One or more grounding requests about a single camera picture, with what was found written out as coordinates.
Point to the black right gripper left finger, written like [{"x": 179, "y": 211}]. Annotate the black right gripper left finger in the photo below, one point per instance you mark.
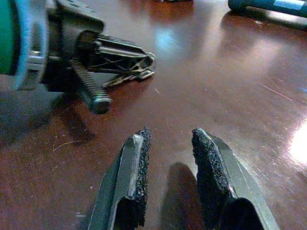
[{"x": 134, "y": 172}]

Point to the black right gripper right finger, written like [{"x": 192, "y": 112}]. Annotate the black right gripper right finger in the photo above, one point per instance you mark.
[{"x": 216, "y": 172}]

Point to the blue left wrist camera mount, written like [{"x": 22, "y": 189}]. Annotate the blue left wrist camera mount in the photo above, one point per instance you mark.
[{"x": 31, "y": 48}]

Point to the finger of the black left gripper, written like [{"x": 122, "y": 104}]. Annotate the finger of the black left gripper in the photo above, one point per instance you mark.
[
  {"x": 120, "y": 55},
  {"x": 134, "y": 77}
]

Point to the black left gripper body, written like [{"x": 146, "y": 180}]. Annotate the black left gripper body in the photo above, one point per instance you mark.
[{"x": 62, "y": 48}]

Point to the dark brown wooden table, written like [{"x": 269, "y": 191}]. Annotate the dark brown wooden table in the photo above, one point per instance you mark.
[{"x": 216, "y": 95}]

